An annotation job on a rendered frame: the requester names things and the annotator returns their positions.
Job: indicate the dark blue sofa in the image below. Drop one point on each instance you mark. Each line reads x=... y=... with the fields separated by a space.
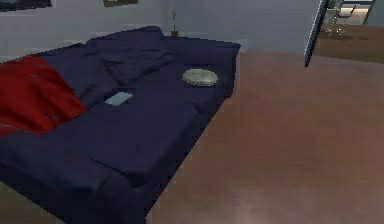
x=140 y=140

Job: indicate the brown framed picture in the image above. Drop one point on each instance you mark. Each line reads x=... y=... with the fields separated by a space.
x=120 y=2

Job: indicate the dark framed picture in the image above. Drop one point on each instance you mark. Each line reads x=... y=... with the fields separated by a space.
x=25 y=4

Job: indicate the thin house plant in pot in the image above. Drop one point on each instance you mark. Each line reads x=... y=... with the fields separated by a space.
x=174 y=25

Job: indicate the red blanket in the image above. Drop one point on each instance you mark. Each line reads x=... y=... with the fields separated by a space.
x=31 y=95

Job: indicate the pale blue flat rectangle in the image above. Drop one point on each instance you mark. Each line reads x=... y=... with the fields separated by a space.
x=118 y=98

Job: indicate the dark blue pillow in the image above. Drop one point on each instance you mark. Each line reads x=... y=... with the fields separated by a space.
x=133 y=61

